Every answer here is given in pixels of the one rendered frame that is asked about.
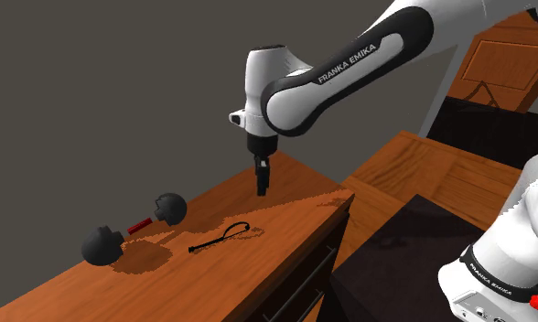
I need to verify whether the black looped wire tool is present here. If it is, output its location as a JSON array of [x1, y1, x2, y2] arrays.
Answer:
[[188, 220, 252, 255]]

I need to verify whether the wooden chest of drawers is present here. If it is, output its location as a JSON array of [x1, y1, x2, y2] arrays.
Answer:
[[0, 150, 356, 322]]

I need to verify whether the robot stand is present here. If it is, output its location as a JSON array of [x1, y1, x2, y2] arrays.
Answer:
[[315, 193, 490, 322]]

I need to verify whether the wooden door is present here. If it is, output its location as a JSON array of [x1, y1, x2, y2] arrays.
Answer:
[[446, 10, 538, 115]]

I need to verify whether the small red cylinder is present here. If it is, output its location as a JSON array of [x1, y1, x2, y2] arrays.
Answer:
[[126, 217, 154, 236]]

